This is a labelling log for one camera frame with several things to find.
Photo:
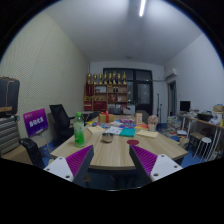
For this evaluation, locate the brown wooden stool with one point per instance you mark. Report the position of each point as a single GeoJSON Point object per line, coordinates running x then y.
{"type": "Point", "coordinates": [196, 136]}

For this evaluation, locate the wooden shelf unit with trophies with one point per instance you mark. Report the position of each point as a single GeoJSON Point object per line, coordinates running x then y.
{"type": "Point", "coordinates": [106, 96]}

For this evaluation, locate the small yellow notebook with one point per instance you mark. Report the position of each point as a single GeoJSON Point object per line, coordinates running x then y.
{"type": "Point", "coordinates": [96, 129]}

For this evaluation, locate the potted pink flower plant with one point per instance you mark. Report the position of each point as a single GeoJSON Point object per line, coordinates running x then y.
{"type": "Point", "coordinates": [153, 120]}

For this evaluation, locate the dark glass door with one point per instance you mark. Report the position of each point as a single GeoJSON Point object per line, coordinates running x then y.
{"type": "Point", "coordinates": [144, 95]}

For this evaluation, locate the white air conditioner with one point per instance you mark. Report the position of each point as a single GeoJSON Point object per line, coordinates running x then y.
{"type": "Point", "coordinates": [171, 74]}

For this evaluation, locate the black box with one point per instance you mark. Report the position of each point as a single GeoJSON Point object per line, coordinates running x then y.
{"type": "Point", "coordinates": [204, 117]}

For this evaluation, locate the red and yellow booklet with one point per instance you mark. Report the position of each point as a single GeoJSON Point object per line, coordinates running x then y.
{"type": "Point", "coordinates": [141, 126]}

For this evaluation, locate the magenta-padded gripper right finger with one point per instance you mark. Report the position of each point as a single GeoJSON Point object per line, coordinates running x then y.
{"type": "Point", "coordinates": [145, 160]}

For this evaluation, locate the green drink bottle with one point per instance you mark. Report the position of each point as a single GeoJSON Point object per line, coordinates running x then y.
{"type": "Point", "coordinates": [79, 133]}

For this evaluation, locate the large yellow notebook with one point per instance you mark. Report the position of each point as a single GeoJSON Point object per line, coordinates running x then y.
{"type": "Point", "coordinates": [147, 134]}

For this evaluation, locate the wooden side desk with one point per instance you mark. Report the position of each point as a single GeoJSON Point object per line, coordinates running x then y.
{"type": "Point", "coordinates": [208, 124]}

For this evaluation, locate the small orange carton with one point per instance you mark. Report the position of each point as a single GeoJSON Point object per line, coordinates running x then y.
{"type": "Point", "coordinates": [138, 118]}

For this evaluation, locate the grey ribbed suitcase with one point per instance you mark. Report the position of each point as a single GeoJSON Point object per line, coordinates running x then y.
{"type": "Point", "coordinates": [8, 135]}

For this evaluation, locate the flat round red coaster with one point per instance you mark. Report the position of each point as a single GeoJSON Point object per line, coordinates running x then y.
{"type": "Point", "coordinates": [132, 142]}

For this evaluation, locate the blue colourful magazine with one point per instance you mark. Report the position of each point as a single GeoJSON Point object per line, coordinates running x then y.
{"type": "Point", "coordinates": [100, 125]}

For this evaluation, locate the white printed booklet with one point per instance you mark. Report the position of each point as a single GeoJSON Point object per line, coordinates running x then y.
{"type": "Point", "coordinates": [114, 130]}

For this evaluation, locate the teal book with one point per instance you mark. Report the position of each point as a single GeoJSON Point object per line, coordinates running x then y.
{"type": "Point", "coordinates": [127, 132]}

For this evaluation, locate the yellow gift box red ribbon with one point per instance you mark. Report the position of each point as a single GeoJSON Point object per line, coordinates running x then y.
{"type": "Point", "coordinates": [103, 118]}

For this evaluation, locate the dark suitcase with tan trim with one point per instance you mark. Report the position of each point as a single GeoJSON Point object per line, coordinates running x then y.
{"type": "Point", "coordinates": [8, 96]}

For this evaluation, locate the purple sign board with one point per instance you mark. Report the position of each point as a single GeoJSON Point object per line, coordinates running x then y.
{"type": "Point", "coordinates": [35, 122]}

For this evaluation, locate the pile of books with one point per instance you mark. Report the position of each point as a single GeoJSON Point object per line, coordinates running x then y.
{"type": "Point", "coordinates": [173, 125]}

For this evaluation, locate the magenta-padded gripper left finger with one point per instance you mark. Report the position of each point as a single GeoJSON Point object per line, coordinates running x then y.
{"type": "Point", "coordinates": [78, 160]}

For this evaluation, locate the white round stool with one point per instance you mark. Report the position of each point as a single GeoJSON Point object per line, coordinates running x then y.
{"type": "Point", "coordinates": [204, 140]}

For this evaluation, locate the ceiling tube light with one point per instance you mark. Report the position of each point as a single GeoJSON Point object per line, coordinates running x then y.
{"type": "Point", "coordinates": [142, 7]}

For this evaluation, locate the small steel cup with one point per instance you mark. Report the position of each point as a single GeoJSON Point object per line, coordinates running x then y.
{"type": "Point", "coordinates": [107, 137]}

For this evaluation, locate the black computer monitor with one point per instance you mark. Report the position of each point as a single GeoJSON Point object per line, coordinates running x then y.
{"type": "Point", "coordinates": [185, 106]}

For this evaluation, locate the black mesh chair back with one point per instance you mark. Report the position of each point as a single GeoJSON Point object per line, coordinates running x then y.
{"type": "Point", "coordinates": [33, 151]}

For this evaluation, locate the black office chair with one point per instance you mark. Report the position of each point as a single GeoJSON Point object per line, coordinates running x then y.
{"type": "Point", "coordinates": [59, 118]}

